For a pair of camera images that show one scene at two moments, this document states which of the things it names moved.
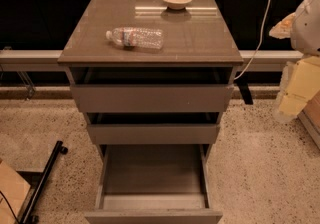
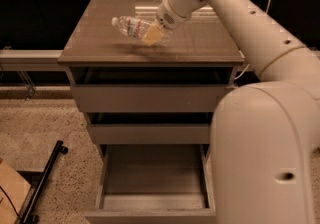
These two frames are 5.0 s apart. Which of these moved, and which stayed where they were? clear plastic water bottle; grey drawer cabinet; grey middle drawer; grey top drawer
Moved: clear plastic water bottle
Stayed: grey middle drawer; grey drawer cabinet; grey top drawer
